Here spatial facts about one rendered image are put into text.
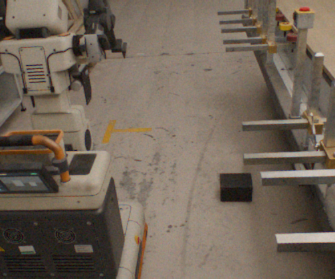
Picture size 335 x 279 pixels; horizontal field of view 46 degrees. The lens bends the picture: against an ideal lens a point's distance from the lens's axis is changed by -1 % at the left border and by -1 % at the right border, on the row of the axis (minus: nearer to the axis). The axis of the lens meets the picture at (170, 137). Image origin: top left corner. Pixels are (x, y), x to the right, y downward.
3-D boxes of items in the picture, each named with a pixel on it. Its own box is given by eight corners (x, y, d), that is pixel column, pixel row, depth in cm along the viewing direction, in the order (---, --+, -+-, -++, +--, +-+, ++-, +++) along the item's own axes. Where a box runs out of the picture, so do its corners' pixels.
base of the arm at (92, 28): (76, 38, 158) (105, 37, 157) (78, 22, 161) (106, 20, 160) (82, 51, 166) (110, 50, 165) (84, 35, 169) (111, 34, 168)
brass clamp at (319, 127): (308, 135, 157) (309, 124, 154) (300, 119, 168) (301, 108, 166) (324, 135, 156) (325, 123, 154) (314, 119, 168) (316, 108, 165)
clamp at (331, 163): (327, 171, 135) (329, 158, 133) (317, 149, 147) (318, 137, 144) (344, 170, 135) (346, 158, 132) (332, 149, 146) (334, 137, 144)
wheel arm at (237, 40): (223, 46, 271) (223, 39, 269) (223, 44, 274) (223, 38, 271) (288, 42, 267) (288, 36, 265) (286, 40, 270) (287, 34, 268)
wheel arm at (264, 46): (225, 53, 248) (225, 46, 246) (225, 52, 251) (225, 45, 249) (296, 50, 244) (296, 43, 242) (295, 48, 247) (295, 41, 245)
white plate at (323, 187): (323, 200, 140) (327, 177, 135) (306, 159, 163) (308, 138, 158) (325, 200, 140) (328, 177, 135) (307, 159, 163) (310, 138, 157)
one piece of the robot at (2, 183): (76, 199, 145) (55, 169, 127) (-15, 200, 148) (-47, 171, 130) (80, 173, 152) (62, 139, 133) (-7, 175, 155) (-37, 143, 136)
